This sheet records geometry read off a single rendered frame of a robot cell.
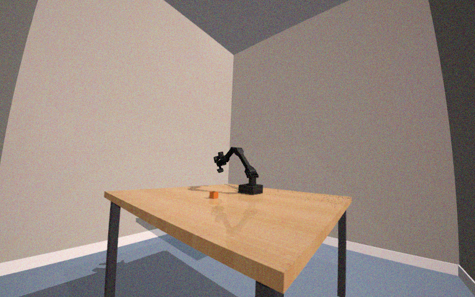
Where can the orange block with black square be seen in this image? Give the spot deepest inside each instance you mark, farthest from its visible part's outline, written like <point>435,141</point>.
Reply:
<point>213,195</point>

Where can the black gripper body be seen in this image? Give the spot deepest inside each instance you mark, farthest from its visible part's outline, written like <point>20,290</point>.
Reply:
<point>220,169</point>

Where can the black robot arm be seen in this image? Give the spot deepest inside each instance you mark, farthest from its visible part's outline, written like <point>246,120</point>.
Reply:
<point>249,170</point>

